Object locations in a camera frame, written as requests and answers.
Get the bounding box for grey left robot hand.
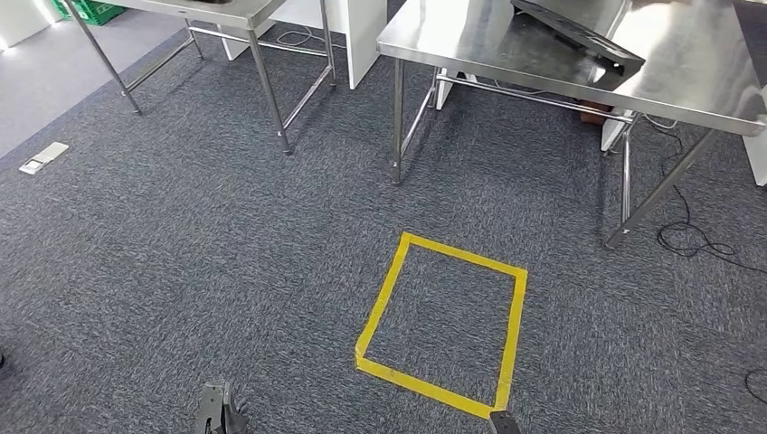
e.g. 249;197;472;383
223;392;250;434

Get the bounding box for black plastic plate frame part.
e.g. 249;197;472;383
510;0;647;78

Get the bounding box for stainless steel workbench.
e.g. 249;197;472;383
377;0;767;250

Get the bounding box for yellow floor tape square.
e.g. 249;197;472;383
355;231;530;420

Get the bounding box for grey floor outlet plate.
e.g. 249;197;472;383
17;141;70;176

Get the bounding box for stainless steel table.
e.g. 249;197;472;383
62;0;336;157

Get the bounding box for green plastic crate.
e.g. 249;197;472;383
51;0;127;27

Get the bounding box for white side cabinet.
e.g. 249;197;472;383
743;131;767;187

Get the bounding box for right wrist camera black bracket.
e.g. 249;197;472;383
488;410;523;434

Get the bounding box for black floor cable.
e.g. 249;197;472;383
640;113;767;277

